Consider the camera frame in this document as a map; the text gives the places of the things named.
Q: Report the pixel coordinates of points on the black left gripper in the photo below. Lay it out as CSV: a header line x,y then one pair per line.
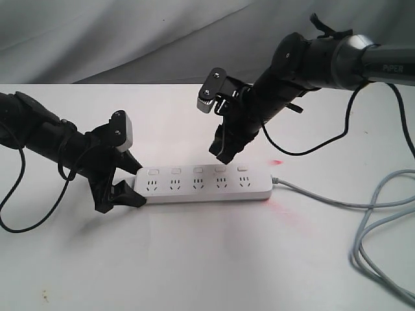
x,y
97,160

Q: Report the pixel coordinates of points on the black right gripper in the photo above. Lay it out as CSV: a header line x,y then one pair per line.
x,y
242,116

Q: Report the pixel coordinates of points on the white five-socket power strip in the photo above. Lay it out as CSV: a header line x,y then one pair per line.
x,y
203,183

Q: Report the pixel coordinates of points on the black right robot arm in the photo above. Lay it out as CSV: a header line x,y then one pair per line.
x,y
333,60

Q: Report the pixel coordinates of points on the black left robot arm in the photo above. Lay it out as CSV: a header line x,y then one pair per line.
x,y
29,124

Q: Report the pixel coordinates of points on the grey backdrop cloth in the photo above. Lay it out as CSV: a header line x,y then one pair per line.
x,y
172,42

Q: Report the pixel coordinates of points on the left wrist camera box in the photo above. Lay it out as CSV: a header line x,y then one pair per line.
x,y
120,131

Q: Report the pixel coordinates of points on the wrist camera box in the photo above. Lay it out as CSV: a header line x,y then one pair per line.
x,y
120,131
211,86

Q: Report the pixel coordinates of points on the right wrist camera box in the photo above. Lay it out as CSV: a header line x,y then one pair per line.
x,y
211,86

